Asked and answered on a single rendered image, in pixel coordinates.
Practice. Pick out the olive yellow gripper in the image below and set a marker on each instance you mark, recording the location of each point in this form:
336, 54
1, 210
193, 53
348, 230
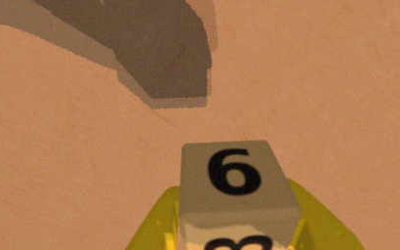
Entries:
318, 228

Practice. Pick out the tan number cube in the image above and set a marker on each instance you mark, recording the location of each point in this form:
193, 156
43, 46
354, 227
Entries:
235, 196

